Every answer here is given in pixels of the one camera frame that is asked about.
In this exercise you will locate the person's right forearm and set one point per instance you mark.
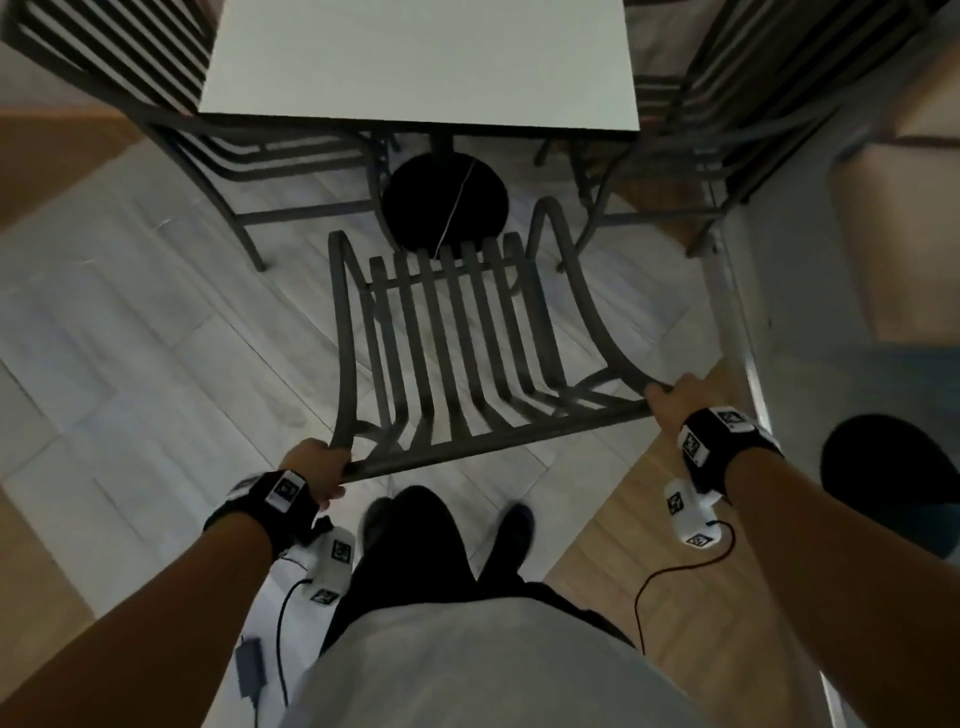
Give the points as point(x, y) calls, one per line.
point(862, 600)

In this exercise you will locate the person's right black shoe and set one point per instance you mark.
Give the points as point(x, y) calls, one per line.
point(514, 532)

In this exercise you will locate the white square table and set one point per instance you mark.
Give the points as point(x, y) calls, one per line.
point(420, 60)

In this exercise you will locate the aluminium wall strip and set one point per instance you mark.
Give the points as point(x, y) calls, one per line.
point(731, 315)

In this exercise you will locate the black marker wristband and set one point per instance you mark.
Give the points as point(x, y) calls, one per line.
point(247, 510)
point(739, 450)

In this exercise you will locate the person's black trousers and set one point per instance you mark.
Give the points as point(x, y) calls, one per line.
point(412, 555)

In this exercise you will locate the person's left hand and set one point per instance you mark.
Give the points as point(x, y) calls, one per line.
point(322, 465)

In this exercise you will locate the dark grey metal chair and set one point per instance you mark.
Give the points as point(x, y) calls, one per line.
point(487, 442)
point(97, 45)
point(750, 75)

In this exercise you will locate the person's right hand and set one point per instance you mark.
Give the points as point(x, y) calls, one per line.
point(686, 405)

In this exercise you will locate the dark power adapter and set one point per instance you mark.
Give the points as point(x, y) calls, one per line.
point(250, 667)

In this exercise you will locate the person's left forearm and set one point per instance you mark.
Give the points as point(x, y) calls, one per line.
point(150, 637)

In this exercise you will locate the person's left black shoe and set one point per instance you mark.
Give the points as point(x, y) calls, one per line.
point(377, 525)

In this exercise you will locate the person's white shirt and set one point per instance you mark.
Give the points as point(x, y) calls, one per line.
point(487, 675)

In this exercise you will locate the tan box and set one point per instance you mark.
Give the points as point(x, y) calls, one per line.
point(907, 247)

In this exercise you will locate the person's black shoe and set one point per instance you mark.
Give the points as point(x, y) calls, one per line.
point(377, 525)
point(514, 532)

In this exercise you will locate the black round stand base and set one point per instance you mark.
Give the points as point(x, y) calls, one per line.
point(885, 472)

